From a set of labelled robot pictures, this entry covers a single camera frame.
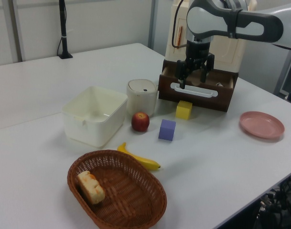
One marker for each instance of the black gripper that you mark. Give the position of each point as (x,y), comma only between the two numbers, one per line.
(197,51)

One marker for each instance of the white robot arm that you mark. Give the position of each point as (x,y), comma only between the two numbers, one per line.
(245,21)

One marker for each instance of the wooden drawer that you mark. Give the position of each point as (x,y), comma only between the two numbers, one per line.
(202,101)

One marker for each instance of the dark brown wooden cabinet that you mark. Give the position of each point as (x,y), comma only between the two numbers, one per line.
(169,62)

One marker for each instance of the cream plastic storage box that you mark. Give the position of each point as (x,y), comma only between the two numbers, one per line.
(231,55)

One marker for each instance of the yellow foam cube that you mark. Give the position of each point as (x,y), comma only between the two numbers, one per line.
(183,109)

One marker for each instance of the small white lidded bin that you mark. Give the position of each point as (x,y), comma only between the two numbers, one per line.
(141,97)

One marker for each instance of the purple foam cube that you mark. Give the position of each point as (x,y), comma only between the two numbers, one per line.
(166,130)

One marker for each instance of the red apple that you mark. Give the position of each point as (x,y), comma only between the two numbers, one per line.
(140,121)

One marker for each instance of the pink plate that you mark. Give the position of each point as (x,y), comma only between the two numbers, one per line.
(262,125)

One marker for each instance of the yellow banana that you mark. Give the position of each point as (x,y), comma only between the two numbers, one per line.
(145,162)

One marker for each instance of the cream plastic tub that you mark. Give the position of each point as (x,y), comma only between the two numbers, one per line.
(88,119)

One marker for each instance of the brown wicker basket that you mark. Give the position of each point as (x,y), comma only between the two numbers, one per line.
(135,202)

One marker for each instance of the piece of toasted bread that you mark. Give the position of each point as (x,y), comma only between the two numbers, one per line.
(91,188)

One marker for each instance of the grey metal frame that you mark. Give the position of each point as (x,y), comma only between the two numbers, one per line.
(287,76)

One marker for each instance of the black camera stand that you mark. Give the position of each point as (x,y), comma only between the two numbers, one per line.
(63,35)

